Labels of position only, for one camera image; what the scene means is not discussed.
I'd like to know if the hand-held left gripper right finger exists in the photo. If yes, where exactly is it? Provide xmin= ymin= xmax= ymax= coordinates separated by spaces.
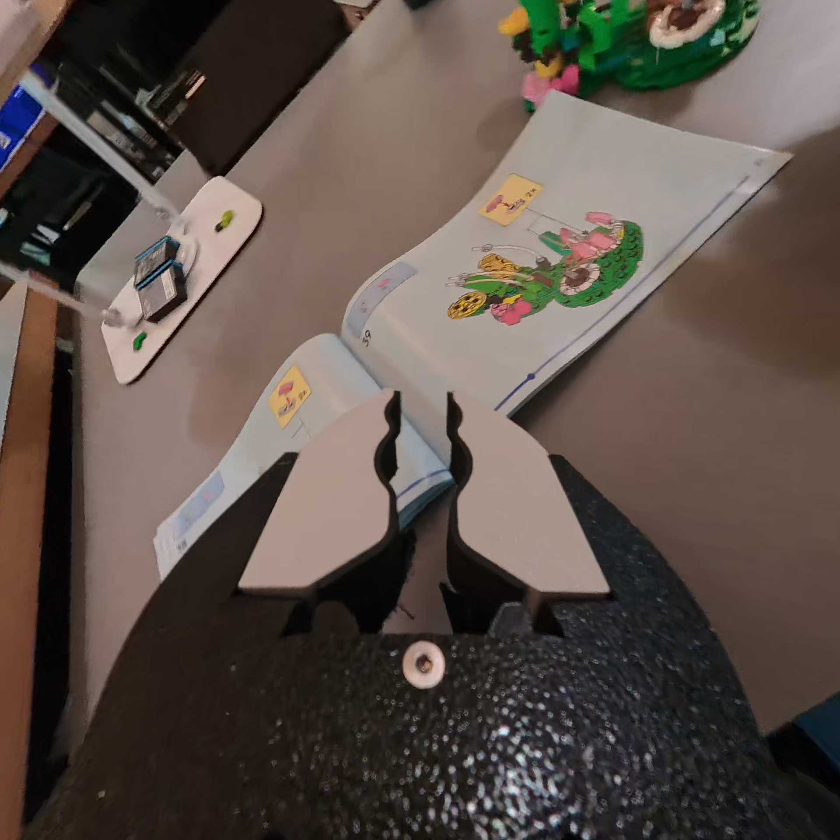
xmin=441 ymin=391 xmax=613 ymax=634

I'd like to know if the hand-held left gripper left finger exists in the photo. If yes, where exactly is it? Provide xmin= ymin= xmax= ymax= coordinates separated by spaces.
xmin=236 ymin=388 xmax=417 ymax=634

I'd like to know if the lego instruction booklet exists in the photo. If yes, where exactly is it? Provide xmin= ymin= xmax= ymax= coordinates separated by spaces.
xmin=153 ymin=91 xmax=794 ymax=581

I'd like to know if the green lego flower model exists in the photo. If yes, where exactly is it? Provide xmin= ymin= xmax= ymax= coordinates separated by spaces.
xmin=497 ymin=0 xmax=762 ymax=112

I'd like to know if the person's leg in jeans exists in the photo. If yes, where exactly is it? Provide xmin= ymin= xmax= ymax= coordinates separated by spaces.
xmin=768 ymin=712 xmax=840 ymax=788

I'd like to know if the black camera battery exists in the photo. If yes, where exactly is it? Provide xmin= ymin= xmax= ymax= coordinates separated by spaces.
xmin=138 ymin=260 xmax=189 ymax=324
xmin=134 ymin=238 xmax=182 ymax=287

